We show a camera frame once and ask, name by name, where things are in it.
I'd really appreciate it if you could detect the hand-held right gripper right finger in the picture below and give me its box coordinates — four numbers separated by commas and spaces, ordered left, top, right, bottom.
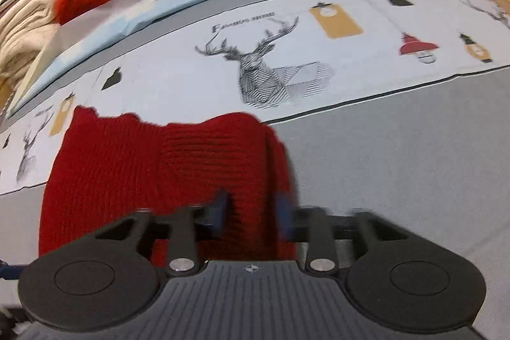
275, 193, 411, 277

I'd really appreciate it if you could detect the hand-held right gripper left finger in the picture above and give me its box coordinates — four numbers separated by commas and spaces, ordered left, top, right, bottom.
95, 191, 230, 277

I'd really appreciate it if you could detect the dark red knit sweater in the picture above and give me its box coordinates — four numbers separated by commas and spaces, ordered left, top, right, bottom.
39, 106, 298, 270

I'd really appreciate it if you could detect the printed grey white bed sheet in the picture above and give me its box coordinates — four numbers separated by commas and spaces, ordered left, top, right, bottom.
0, 0, 510, 340

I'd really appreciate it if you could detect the cream fleece blanket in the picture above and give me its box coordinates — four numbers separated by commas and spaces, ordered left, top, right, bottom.
0, 0, 65, 86

